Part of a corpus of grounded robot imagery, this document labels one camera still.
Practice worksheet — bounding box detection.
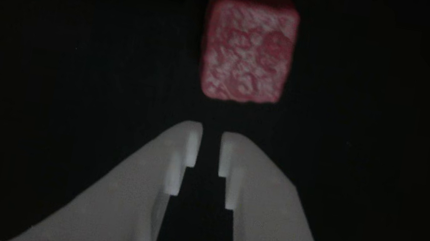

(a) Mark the red toy cube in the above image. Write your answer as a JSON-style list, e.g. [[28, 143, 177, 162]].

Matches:
[[193, 0, 303, 111]]

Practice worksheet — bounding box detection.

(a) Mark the black desk mat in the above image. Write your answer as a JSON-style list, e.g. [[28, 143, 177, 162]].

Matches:
[[0, 0, 430, 241]]

